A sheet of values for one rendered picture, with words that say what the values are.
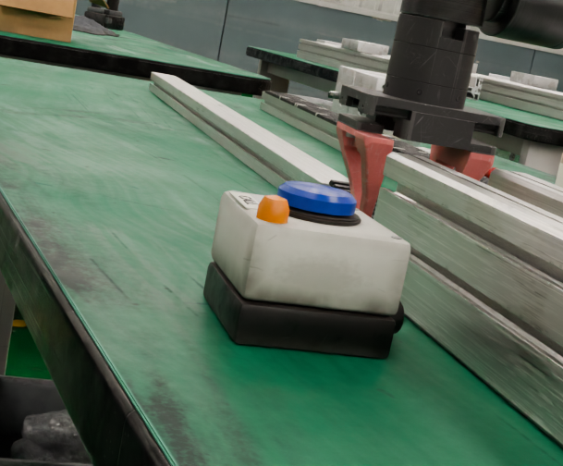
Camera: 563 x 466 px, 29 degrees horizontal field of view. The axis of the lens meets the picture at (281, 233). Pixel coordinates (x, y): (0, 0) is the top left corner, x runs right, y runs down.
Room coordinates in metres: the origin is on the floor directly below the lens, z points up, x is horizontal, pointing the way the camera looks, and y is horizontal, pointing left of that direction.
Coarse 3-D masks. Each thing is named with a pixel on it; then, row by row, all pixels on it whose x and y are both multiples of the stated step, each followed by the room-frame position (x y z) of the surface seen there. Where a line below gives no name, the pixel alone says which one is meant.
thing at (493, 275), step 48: (384, 192) 0.68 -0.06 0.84; (432, 192) 0.61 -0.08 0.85; (480, 192) 0.56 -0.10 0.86; (528, 192) 0.65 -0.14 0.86; (432, 240) 0.60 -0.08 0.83; (480, 240) 0.57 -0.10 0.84; (528, 240) 0.50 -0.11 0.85; (432, 288) 0.58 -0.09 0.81; (480, 288) 0.53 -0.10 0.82; (528, 288) 0.49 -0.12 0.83; (432, 336) 0.57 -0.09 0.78; (480, 336) 0.52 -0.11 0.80; (528, 336) 0.50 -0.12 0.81; (528, 384) 0.47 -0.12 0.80
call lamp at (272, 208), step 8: (264, 200) 0.50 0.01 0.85; (272, 200) 0.50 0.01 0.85; (280, 200) 0.50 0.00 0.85; (264, 208) 0.50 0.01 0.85; (272, 208) 0.50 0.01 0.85; (280, 208) 0.50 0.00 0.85; (288, 208) 0.51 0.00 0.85; (256, 216) 0.51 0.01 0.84; (264, 216) 0.50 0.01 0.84; (272, 216) 0.50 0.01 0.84; (280, 216) 0.50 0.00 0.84
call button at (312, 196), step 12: (288, 192) 0.53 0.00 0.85; (300, 192) 0.53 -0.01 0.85; (312, 192) 0.53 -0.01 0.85; (324, 192) 0.54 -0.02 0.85; (336, 192) 0.54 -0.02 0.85; (348, 192) 0.55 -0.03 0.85; (288, 204) 0.53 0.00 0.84; (300, 204) 0.53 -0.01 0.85; (312, 204) 0.53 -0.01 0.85; (324, 204) 0.53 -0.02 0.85; (336, 204) 0.53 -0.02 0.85; (348, 204) 0.53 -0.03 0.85
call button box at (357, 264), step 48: (240, 192) 0.57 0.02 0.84; (240, 240) 0.52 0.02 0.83; (288, 240) 0.50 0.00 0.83; (336, 240) 0.51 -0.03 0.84; (384, 240) 0.52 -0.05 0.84; (240, 288) 0.50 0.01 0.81; (288, 288) 0.50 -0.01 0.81; (336, 288) 0.51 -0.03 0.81; (384, 288) 0.52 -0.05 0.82; (240, 336) 0.50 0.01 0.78; (288, 336) 0.50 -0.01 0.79; (336, 336) 0.51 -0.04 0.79; (384, 336) 0.52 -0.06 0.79
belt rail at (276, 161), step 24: (168, 96) 1.62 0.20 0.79; (192, 96) 1.47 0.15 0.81; (192, 120) 1.42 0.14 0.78; (216, 120) 1.29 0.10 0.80; (240, 120) 1.27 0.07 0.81; (240, 144) 1.19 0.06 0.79; (264, 144) 1.08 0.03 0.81; (288, 144) 1.12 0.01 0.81; (264, 168) 1.05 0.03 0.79; (288, 168) 0.98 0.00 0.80; (312, 168) 0.96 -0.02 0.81
